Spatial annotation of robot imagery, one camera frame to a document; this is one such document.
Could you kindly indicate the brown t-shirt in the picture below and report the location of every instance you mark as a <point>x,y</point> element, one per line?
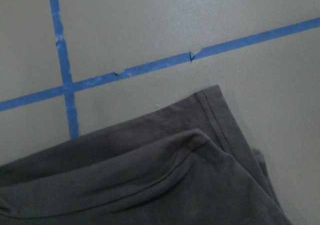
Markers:
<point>185,164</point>

